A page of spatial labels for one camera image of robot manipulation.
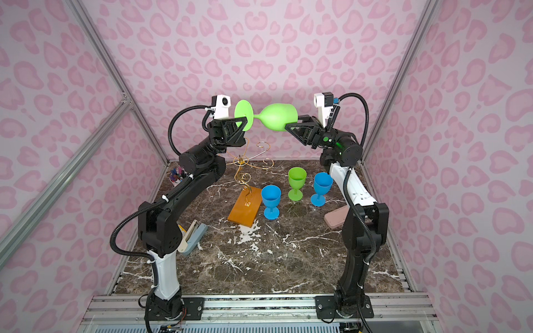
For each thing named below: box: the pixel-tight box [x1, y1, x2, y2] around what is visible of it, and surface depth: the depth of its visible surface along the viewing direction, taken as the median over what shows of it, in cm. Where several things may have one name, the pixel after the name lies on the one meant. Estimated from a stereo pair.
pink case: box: [324, 205, 350, 229], surface depth 97 cm
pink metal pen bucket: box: [168, 165, 189, 188], surface depth 102 cm
